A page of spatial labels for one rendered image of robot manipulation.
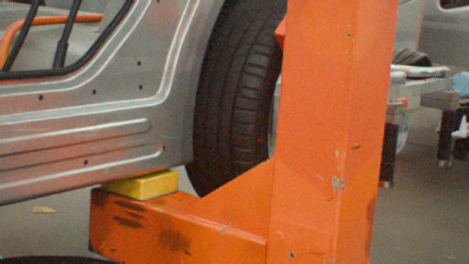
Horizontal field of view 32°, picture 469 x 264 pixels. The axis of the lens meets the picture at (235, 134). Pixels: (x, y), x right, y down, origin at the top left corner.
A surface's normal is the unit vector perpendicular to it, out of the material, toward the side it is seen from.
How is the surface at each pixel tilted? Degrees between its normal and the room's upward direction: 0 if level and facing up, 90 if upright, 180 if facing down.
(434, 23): 91
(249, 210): 90
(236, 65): 64
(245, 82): 70
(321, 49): 90
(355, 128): 90
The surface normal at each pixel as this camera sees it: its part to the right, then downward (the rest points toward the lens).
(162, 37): 0.80, 0.18
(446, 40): -0.37, 0.44
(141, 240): -0.60, 0.11
